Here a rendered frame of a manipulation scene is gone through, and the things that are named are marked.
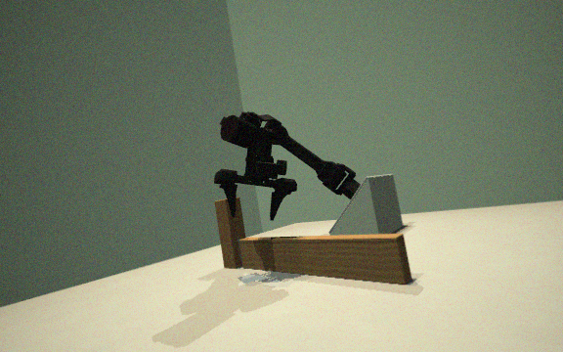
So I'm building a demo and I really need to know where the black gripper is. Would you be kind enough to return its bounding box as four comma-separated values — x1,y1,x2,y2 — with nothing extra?
214,150,297,221

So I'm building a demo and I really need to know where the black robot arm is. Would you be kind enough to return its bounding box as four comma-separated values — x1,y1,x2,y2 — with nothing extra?
220,111,361,199

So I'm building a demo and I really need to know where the brown wooden plank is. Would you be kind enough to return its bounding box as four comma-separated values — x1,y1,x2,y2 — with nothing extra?
238,234,411,285

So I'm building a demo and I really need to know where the brown wooden post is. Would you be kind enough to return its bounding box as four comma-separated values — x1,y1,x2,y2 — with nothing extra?
214,198,245,269

